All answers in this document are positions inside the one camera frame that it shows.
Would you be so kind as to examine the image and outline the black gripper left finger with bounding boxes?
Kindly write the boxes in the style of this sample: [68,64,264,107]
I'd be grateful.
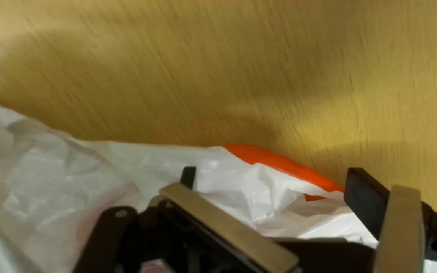
[71,166,300,273]

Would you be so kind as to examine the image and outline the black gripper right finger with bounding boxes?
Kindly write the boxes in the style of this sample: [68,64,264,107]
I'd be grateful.
[342,167,437,273]

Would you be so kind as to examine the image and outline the white orange plastic bag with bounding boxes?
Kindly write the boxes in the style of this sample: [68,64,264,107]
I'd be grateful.
[0,97,437,273]

